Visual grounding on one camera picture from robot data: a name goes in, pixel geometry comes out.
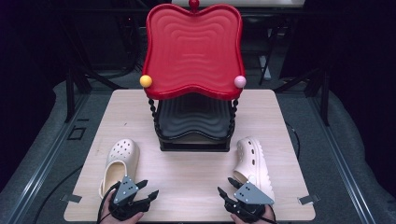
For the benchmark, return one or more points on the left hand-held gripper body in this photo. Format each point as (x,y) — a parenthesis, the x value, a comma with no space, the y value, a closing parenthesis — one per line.
(124,191)

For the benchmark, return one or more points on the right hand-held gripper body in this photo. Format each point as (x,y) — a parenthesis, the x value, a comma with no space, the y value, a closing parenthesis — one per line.
(252,196)

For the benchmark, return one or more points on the cream clog shoe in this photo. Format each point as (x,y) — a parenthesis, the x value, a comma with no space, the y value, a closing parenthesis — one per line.
(123,155)
(253,161)

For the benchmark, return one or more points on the red and black shoe rack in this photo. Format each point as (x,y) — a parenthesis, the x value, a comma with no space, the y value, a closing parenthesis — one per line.
(193,53)

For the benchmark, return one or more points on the person's right hand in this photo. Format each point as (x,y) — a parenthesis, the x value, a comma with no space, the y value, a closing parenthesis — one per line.
(269,217)

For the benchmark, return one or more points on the person's left hand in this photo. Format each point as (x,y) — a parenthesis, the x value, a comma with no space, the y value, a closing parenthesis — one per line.
(124,222)

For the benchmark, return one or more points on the grey table clip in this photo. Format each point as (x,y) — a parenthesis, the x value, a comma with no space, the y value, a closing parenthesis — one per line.
(71,198)
(308,199)

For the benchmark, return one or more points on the black metal stand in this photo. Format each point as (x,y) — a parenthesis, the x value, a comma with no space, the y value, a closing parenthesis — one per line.
(70,93)
(325,99)

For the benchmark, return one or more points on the metal floor rail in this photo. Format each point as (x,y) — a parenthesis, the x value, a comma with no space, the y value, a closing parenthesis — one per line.
(342,161)
(40,168)

